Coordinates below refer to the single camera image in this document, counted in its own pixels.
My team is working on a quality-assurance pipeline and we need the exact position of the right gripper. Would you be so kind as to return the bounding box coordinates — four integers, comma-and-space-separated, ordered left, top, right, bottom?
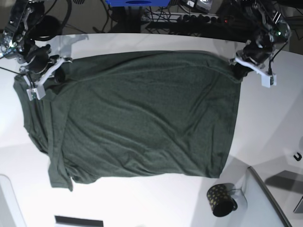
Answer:
16, 44, 72, 101

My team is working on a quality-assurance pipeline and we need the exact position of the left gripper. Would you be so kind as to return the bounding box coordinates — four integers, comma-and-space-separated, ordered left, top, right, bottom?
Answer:
229, 41, 277, 87

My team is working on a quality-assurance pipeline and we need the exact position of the dark green t-shirt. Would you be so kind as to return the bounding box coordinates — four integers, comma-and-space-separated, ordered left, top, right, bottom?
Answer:
13, 51, 241, 190

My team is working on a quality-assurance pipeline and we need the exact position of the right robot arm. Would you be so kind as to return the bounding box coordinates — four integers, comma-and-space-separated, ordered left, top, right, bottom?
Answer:
0, 0, 72, 100

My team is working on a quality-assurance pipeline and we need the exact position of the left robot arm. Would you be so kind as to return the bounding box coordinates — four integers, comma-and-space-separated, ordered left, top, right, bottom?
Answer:
229, 0, 291, 88

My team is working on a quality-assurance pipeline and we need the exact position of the small black hook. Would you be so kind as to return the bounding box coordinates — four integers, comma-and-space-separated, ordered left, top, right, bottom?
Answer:
293, 152, 303, 162

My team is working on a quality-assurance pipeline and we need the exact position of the blue box with oval hole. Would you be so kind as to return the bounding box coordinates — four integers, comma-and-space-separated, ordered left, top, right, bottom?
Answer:
106, 0, 170, 7

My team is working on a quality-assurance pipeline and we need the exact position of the white rounded panel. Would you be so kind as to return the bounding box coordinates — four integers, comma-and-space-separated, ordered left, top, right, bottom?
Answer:
0, 175, 26, 227

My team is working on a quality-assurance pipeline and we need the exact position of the black mug with gold dots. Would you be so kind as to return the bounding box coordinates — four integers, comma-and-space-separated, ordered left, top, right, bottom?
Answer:
206, 184, 238, 218

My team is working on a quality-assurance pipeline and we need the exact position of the black power strip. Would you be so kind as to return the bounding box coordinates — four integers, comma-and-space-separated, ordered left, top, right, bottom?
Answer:
141, 11, 228, 24

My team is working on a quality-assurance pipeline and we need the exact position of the grey metal side table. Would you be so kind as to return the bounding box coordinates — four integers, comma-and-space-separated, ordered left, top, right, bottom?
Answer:
243, 167, 303, 227

